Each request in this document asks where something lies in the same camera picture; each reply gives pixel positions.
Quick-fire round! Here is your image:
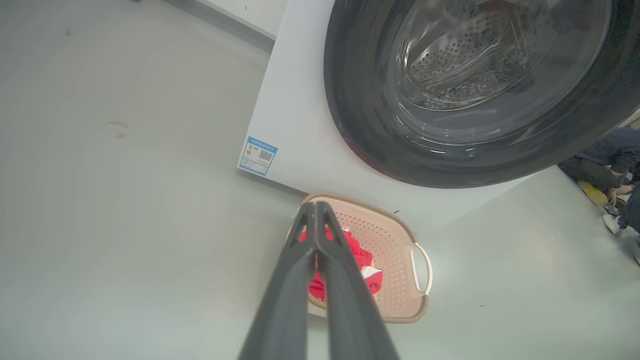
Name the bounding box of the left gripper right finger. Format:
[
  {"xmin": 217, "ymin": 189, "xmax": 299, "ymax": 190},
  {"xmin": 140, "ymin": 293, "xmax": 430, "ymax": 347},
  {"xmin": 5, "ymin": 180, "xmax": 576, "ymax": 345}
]
[{"xmin": 316, "ymin": 201, "xmax": 400, "ymax": 360}]

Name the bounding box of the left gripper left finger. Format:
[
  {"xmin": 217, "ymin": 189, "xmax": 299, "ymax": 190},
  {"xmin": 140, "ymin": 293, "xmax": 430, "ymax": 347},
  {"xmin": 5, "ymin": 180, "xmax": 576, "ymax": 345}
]
[{"xmin": 238, "ymin": 201, "xmax": 329, "ymax": 360}]

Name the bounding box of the pink perforated laundry basket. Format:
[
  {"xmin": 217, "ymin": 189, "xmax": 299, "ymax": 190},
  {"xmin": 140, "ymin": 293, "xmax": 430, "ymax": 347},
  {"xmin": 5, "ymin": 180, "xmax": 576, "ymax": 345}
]
[{"xmin": 286, "ymin": 193, "xmax": 434, "ymax": 324}]

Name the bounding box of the seated person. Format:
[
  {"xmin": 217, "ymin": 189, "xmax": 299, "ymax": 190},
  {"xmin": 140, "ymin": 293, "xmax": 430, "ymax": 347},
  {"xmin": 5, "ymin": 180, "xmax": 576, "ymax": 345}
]
[{"xmin": 557, "ymin": 126, "xmax": 640, "ymax": 236}]

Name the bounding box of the red white sports shirt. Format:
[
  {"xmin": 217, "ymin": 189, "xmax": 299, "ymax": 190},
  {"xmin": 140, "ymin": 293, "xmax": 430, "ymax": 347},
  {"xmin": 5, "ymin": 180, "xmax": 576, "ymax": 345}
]
[{"xmin": 298, "ymin": 226, "xmax": 384, "ymax": 302}]

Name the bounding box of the blue white energy label sticker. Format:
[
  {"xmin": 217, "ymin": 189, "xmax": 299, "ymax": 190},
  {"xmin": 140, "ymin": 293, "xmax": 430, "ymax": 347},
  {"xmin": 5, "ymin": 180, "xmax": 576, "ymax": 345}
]
[{"xmin": 237, "ymin": 136, "xmax": 279, "ymax": 177}]

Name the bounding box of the black round glass washer door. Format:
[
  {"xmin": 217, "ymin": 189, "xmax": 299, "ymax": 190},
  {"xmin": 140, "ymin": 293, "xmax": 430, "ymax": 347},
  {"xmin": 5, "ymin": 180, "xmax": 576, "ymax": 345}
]
[{"xmin": 323, "ymin": 0, "xmax": 640, "ymax": 190}]

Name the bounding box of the white front-load washing machine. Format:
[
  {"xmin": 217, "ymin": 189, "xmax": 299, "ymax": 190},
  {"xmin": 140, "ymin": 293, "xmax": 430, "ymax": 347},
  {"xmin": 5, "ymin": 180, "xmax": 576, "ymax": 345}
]
[{"xmin": 236, "ymin": 0, "xmax": 640, "ymax": 237}]

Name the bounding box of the yellow shoe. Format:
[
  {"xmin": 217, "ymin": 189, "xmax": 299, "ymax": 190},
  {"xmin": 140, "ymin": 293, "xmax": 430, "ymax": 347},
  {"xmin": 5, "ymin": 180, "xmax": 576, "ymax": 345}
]
[{"xmin": 577, "ymin": 180, "xmax": 610, "ymax": 206}]

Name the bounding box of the white shoe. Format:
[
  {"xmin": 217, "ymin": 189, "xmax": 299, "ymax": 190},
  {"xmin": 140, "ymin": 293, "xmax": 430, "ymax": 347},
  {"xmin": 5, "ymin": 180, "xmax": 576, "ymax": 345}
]
[{"xmin": 602, "ymin": 213, "xmax": 640, "ymax": 263}]

